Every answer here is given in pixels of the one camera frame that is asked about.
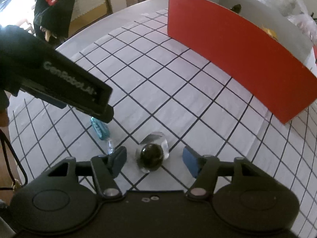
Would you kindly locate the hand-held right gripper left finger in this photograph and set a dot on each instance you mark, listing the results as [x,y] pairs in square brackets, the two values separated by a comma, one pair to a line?
[118,158]

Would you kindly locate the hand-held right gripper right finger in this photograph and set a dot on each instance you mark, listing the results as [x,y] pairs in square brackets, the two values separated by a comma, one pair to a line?
[190,160]

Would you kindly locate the clear dark ball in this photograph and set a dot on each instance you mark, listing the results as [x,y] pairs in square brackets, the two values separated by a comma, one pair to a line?
[151,155]

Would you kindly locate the blue candy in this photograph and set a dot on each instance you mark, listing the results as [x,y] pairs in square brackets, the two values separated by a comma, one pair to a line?
[100,130]

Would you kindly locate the red cardboard box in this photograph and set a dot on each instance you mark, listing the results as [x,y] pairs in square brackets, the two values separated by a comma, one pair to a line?
[235,54]

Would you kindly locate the orange snack packet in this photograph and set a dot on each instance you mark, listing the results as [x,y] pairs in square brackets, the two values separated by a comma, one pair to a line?
[271,32]

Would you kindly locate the plastic bag of red snacks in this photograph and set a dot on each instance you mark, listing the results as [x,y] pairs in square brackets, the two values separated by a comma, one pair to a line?
[307,24]

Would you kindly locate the black bag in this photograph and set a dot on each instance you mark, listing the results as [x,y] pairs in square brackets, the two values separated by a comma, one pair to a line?
[57,12]

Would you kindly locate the yellow white storage rack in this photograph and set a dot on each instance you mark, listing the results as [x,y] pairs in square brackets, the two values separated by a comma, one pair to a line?
[86,5]

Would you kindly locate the white checked tablecloth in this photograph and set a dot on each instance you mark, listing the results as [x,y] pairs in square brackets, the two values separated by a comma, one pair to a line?
[161,86]

